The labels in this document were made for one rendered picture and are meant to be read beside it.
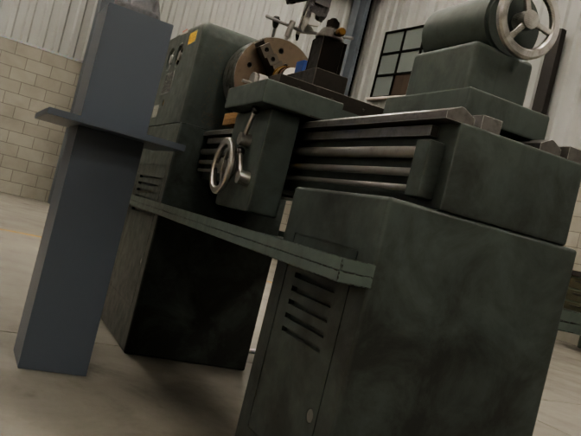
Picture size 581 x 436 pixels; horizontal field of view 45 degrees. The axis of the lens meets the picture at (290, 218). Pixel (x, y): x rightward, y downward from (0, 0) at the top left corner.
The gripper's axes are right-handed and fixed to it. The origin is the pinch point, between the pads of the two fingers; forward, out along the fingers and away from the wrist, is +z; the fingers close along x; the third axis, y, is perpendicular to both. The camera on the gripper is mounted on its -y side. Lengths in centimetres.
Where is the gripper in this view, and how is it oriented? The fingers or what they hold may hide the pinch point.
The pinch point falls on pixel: (298, 35)
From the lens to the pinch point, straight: 264.0
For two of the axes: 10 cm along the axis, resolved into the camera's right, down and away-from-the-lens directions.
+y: 9.3, 3.3, 1.8
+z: -3.3, 9.4, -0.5
